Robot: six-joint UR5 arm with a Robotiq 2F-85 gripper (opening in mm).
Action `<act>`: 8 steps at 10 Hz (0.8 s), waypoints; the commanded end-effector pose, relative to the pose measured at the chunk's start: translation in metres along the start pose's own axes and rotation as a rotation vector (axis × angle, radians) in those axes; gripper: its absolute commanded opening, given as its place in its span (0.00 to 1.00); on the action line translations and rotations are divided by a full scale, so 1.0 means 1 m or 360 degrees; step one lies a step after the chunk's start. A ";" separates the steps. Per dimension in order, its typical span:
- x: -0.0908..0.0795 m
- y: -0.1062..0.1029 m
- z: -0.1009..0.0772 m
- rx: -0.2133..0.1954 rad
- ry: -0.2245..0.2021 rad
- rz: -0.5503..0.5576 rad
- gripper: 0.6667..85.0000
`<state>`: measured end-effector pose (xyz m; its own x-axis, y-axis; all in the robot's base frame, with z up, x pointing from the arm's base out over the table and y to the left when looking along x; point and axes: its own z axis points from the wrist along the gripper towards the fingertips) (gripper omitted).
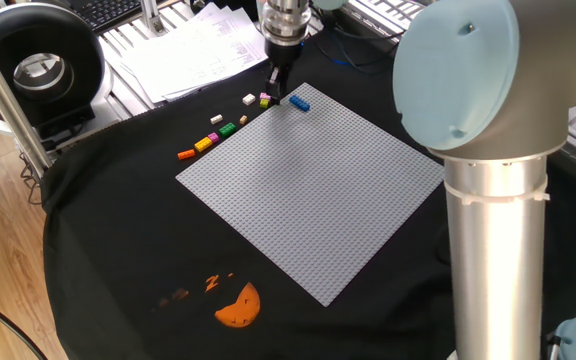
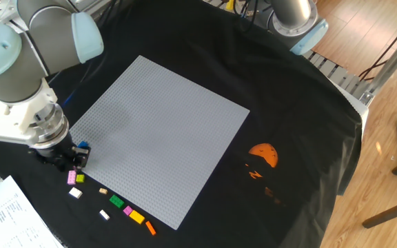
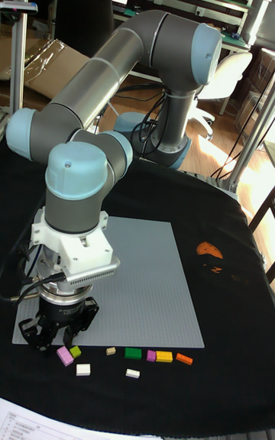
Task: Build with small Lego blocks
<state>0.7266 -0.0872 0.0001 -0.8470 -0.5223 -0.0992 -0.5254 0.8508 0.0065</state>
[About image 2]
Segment aluminium frame post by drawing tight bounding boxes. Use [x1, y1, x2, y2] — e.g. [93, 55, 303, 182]
[358, 30, 397, 106]

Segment yellow Lego brick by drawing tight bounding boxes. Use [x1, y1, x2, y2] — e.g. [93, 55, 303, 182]
[129, 209, 146, 225]

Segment black cloth with orange print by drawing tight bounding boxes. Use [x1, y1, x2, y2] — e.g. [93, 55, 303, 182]
[0, 0, 363, 248]

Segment grey Lego baseplate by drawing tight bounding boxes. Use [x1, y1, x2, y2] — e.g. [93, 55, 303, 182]
[69, 54, 250, 231]

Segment dark green Lego brick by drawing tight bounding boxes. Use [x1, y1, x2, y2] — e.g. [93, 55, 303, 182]
[109, 194, 125, 209]

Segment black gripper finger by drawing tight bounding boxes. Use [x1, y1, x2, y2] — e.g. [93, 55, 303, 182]
[71, 145, 91, 167]
[56, 155, 79, 173]

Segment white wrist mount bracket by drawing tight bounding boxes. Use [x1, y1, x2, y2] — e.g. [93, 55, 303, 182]
[0, 79, 59, 145]

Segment white printed paper sheets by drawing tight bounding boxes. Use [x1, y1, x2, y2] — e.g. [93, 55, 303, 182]
[0, 175, 65, 248]

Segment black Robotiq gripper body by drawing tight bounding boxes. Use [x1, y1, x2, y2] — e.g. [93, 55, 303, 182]
[34, 132, 77, 165]

